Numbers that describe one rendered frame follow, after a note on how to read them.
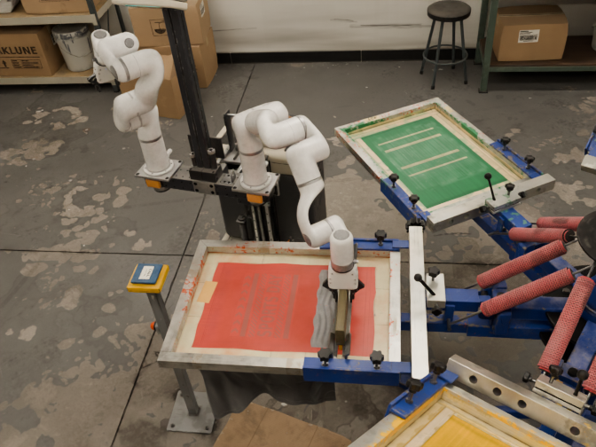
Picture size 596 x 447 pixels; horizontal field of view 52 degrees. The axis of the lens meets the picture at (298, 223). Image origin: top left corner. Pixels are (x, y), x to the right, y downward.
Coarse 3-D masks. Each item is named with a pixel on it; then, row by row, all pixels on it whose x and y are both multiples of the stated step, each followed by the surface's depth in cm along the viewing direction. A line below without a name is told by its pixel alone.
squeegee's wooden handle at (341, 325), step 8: (344, 296) 205; (344, 304) 203; (344, 312) 200; (336, 320) 198; (344, 320) 198; (336, 328) 195; (344, 328) 196; (336, 336) 197; (344, 336) 196; (336, 344) 199; (344, 344) 199
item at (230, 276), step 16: (224, 272) 233; (240, 272) 232; (256, 272) 232; (272, 272) 231; (288, 272) 230; (304, 272) 230; (368, 272) 227; (224, 288) 227; (240, 288) 226; (304, 288) 224; (368, 288) 221; (304, 304) 218; (352, 304) 216; (368, 304) 215
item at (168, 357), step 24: (216, 240) 242; (240, 240) 241; (192, 264) 233; (192, 288) 224; (168, 336) 207; (168, 360) 200; (192, 360) 199; (216, 360) 198; (240, 360) 197; (264, 360) 197; (288, 360) 196
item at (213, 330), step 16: (208, 304) 221; (224, 304) 221; (208, 320) 216; (224, 320) 215; (304, 320) 212; (352, 320) 211; (368, 320) 210; (208, 336) 210; (224, 336) 210; (240, 336) 209; (304, 336) 207; (352, 336) 205; (368, 336) 205; (352, 352) 201; (368, 352) 200
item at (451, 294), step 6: (450, 288) 207; (456, 288) 207; (426, 294) 206; (450, 294) 205; (456, 294) 204; (462, 294) 204; (468, 294) 204; (474, 294) 204; (426, 300) 204; (450, 300) 203; (456, 300) 203; (462, 300) 202; (468, 300) 202; (474, 300) 202; (426, 306) 206; (456, 306) 204; (462, 306) 203; (468, 306) 203; (474, 306) 203
